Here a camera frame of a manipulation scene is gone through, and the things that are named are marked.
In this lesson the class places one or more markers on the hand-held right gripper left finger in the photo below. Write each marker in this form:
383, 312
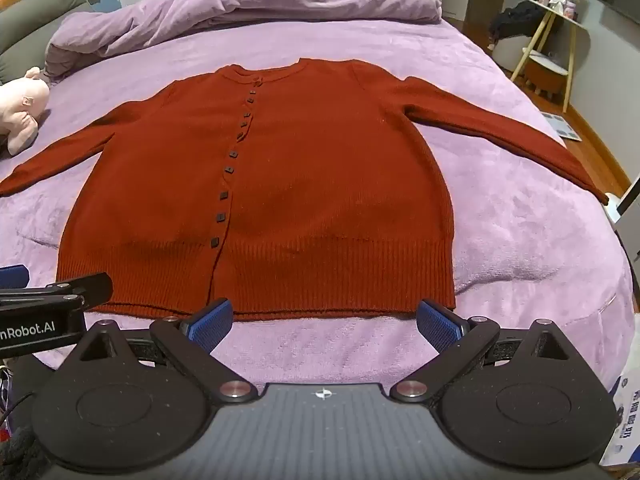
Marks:
212, 326

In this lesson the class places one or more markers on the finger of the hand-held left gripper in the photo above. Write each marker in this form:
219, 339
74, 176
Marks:
75, 287
11, 276

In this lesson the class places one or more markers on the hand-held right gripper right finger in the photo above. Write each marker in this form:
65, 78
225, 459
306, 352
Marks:
440, 327

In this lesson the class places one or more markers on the red knit cardigan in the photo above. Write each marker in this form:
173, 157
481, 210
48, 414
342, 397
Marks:
310, 200

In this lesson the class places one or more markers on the black clothes pile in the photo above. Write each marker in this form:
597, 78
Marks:
515, 17

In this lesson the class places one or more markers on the purple bed sheet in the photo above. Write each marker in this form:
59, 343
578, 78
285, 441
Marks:
510, 240

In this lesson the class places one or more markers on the dark fuzzy cloth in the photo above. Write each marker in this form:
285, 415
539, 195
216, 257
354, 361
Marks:
17, 455

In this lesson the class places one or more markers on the beige cloth at corner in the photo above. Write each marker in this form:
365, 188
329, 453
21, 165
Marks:
22, 105

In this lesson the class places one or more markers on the white printed cardboard box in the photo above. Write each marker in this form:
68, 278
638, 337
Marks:
625, 420

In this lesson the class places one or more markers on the white plastic device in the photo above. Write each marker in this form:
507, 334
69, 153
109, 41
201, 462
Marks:
622, 205

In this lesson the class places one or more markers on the bathroom scale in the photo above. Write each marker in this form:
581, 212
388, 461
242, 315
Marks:
562, 127

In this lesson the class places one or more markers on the grey-green pillow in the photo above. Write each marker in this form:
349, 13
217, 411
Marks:
35, 20

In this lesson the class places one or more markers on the round wooden stool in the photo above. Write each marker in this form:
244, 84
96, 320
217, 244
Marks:
547, 72

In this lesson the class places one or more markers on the white round basket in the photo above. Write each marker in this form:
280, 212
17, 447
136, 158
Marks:
512, 55

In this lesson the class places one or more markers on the yellow-legged side shelf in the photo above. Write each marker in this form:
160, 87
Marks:
539, 30

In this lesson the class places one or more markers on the purple duvet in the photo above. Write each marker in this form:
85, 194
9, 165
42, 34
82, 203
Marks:
260, 5

